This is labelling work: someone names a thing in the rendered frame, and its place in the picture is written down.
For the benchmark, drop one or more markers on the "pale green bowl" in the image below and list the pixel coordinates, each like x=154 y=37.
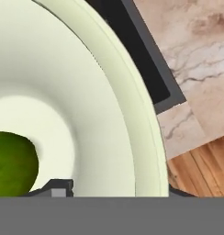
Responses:
x=95 y=101

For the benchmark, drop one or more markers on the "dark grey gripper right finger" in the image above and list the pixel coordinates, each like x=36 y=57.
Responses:
x=178 y=193

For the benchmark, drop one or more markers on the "dark grey sink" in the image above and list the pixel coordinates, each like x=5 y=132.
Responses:
x=147 y=58

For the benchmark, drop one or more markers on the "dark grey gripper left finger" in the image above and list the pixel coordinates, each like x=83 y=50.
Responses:
x=60 y=185

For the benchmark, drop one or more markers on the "green lime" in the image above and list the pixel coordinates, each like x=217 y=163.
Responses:
x=13 y=165

